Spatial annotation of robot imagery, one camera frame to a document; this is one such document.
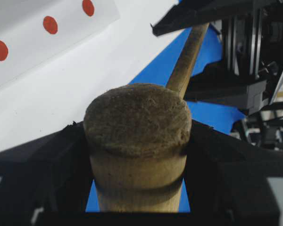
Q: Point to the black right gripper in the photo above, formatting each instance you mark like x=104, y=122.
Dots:
x=252, y=31

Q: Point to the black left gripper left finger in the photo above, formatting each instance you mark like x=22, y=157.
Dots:
x=49, y=174

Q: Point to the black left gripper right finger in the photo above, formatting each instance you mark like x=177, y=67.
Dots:
x=230, y=182

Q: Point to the wooden mallet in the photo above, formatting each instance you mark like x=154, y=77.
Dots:
x=137, y=135

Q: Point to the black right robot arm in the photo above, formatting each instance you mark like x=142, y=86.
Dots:
x=215, y=85

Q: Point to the white foam board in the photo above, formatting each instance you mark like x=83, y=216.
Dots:
x=57, y=93

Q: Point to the white paper strip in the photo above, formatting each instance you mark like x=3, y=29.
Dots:
x=34, y=31

